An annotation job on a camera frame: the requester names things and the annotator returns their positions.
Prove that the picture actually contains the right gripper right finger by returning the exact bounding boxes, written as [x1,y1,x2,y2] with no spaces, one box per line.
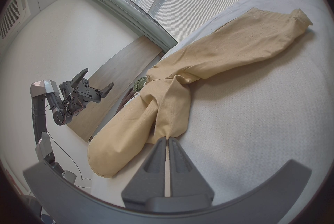
[168,137,215,206]

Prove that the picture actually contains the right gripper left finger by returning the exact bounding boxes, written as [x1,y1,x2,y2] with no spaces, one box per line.
[121,137,167,210]

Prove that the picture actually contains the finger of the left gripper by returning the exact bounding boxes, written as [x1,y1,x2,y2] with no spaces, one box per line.
[100,82,115,100]
[71,68,89,89]

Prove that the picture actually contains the tan shorts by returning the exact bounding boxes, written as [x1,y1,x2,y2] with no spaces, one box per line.
[87,7,313,179]

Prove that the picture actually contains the bed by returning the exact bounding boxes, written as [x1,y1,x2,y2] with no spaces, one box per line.
[66,0,334,218]

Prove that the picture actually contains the brown garment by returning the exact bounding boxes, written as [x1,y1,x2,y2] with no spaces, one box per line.
[115,87,137,117]

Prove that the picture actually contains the green garment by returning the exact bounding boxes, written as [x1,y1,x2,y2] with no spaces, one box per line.
[133,76,149,93]

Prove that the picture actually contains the grey-green curtain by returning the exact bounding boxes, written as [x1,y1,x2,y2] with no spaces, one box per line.
[77,0,180,53]

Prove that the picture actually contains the white ceiling air vent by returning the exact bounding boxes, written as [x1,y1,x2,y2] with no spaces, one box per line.
[0,0,32,41]

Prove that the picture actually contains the black cable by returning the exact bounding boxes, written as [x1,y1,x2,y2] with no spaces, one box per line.
[48,133,92,182]

